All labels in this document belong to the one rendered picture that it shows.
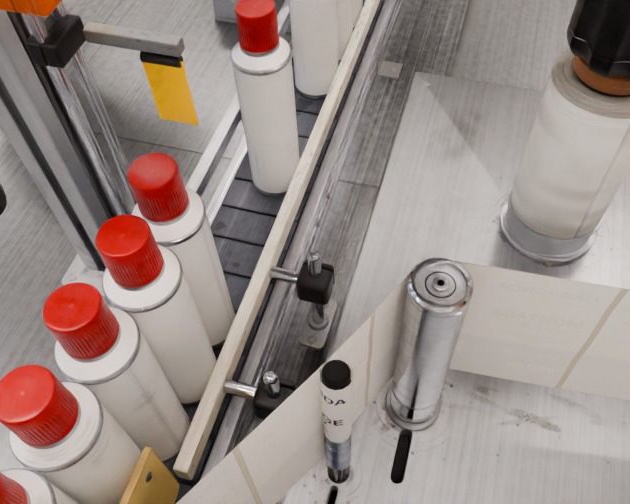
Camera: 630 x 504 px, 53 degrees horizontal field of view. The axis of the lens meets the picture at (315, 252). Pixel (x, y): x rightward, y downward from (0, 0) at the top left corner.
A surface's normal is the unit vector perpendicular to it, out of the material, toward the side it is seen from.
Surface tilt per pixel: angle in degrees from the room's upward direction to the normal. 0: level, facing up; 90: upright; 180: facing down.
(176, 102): 90
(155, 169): 3
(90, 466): 90
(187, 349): 90
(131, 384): 90
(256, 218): 0
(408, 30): 0
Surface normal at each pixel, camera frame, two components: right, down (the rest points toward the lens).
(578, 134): -0.58, 0.68
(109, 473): 0.82, 0.45
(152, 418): 0.64, 0.62
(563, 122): -0.81, 0.50
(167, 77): -0.28, 0.79
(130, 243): -0.06, -0.60
